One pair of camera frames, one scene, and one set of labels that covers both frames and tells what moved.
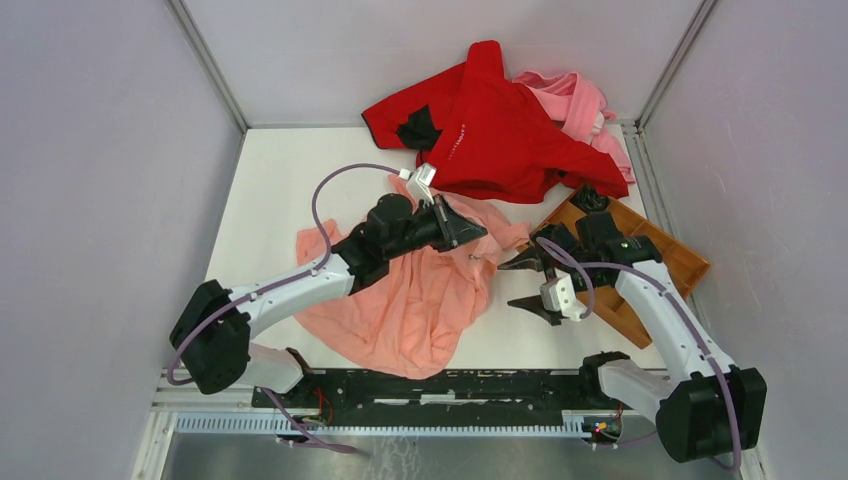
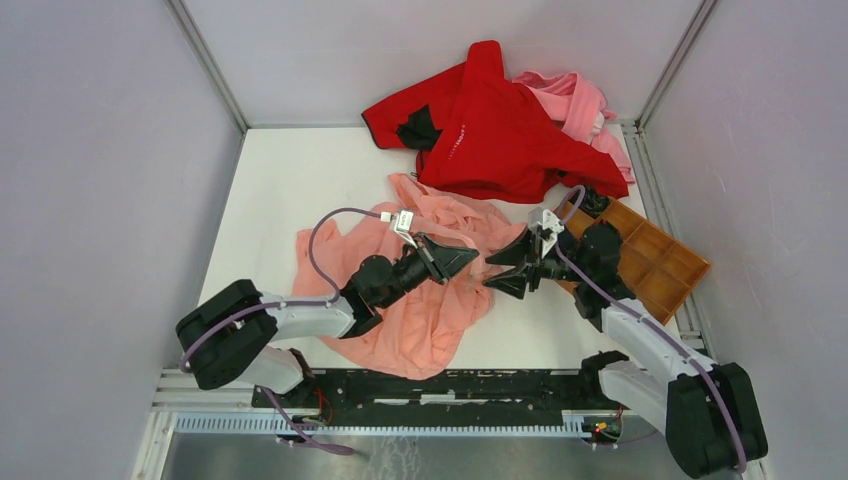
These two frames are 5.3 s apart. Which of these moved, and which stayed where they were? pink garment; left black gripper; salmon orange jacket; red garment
Moved: left black gripper
Stayed: pink garment; salmon orange jacket; red garment
